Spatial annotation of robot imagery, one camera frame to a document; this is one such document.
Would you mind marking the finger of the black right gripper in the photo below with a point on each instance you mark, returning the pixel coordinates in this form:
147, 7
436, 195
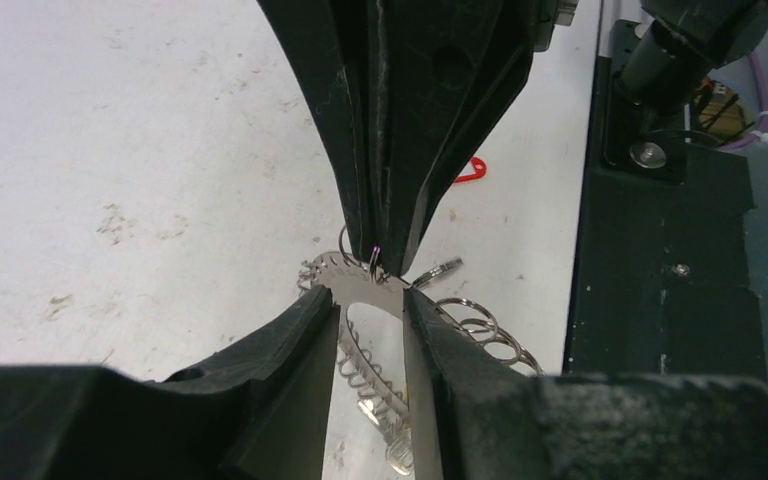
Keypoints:
333, 49
446, 73

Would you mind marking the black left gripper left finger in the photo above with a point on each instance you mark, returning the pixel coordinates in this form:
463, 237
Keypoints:
257, 409

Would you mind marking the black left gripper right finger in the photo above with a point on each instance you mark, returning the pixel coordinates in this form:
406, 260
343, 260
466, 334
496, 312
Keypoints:
473, 418

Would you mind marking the red key tag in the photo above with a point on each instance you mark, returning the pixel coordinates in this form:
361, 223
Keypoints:
475, 169

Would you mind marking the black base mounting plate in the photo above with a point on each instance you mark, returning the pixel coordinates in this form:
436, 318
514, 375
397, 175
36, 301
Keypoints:
661, 274

